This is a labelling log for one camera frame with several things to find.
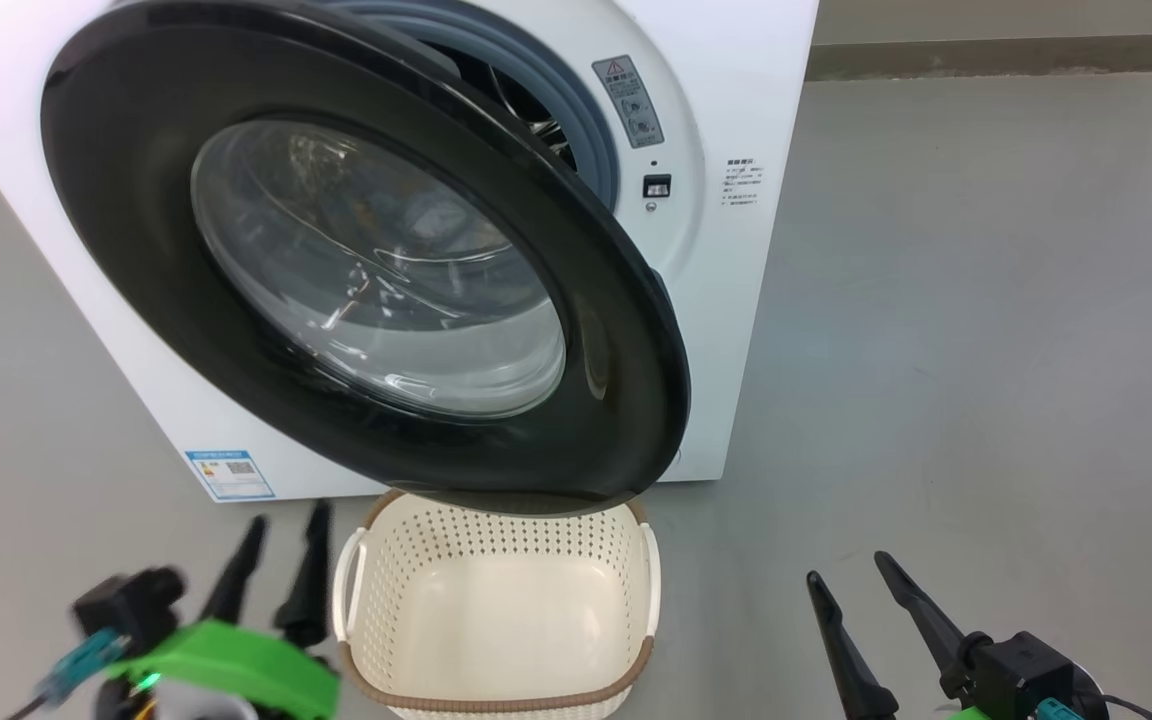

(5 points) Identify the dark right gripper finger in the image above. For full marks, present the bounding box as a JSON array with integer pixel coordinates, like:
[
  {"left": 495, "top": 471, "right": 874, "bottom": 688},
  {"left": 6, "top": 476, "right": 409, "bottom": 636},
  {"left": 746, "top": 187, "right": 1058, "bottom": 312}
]
[
  {"left": 872, "top": 550, "right": 989, "bottom": 699},
  {"left": 805, "top": 570, "right": 900, "bottom": 720}
]

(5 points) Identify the grey wall baseboard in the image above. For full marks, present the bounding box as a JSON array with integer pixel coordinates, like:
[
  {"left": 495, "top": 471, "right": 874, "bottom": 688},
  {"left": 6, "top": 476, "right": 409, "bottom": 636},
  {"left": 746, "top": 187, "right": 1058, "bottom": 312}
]
[{"left": 804, "top": 33, "right": 1152, "bottom": 83}]

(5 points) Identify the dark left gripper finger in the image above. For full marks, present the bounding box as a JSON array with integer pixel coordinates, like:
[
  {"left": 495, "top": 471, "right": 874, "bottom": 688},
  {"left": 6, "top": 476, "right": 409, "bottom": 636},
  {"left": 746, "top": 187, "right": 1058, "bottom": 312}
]
[
  {"left": 199, "top": 515, "right": 270, "bottom": 625},
  {"left": 274, "top": 499, "right": 334, "bottom": 649}
]

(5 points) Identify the grey rubber door gasket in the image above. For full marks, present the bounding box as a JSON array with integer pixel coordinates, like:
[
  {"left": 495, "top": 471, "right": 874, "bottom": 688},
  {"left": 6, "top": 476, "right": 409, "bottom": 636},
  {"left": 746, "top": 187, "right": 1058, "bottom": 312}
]
[{"left": 321, "top": 0, "right": 622, "bottom": 213}]

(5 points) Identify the teal left cable connector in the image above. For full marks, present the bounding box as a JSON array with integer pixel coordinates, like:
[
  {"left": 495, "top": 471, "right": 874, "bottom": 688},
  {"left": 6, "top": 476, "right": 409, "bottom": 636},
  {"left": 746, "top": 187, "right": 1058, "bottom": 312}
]
[{"left": 36, "top": 630, "right": 129, "bottom": 706}]

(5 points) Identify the black round glass washer door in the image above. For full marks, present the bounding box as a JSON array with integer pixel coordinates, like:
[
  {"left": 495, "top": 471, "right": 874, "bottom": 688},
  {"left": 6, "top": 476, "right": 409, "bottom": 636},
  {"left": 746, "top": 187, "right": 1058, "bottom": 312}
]
[{"left": 40, "top": 0, "right": 692, "bottom": 518}]

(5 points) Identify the grey warning sticker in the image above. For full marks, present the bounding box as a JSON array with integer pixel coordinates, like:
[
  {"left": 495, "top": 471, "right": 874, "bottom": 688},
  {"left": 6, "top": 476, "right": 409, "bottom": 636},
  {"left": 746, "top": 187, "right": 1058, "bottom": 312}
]
[{"left": 592, "top": 55, "right": 665, "bottom": 149}]

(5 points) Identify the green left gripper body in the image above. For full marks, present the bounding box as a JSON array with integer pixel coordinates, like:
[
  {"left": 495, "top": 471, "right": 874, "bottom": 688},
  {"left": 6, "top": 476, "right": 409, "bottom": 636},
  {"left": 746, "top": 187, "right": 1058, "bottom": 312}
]
[{"left": 94, "top": 618, "right": 343, "bottom": 720}]

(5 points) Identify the white front-load washing machine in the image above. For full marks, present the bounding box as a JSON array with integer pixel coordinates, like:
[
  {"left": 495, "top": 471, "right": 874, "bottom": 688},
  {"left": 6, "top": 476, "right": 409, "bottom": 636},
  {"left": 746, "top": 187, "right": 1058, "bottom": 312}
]
[{"left": 0, "top": 0, "right": 822, "bottom": 504}]

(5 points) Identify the cream perforated laundry basket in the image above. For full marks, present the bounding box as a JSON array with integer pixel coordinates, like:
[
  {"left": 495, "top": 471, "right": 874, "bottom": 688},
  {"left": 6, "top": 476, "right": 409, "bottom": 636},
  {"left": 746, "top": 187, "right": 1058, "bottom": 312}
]
[{"left": 332, "top": 488, "right": 662, "bottom": 720}]

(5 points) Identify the steel perforated washer drum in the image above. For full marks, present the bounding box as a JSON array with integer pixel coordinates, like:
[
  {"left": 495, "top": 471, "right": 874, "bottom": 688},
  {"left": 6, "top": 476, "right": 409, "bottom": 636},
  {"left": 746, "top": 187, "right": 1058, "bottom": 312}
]
[{"left": 426, "top": 40, "right": 577, "bottom": 171}]

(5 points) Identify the thin black right cable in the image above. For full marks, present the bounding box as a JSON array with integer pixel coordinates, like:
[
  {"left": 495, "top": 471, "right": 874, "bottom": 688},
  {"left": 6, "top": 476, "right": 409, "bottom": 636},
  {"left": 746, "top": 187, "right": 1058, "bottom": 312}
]
[{"left": 1076, "top": 690, "right": 1152, "bottom": 720}]

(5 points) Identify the blue energy label sticker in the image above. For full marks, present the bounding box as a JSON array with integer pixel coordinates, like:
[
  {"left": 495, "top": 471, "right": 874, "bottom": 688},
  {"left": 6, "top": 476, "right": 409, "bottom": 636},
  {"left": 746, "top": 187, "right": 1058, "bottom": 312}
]
[{"left": 184, "top": 448, "right": 277, "bottom": 502}]

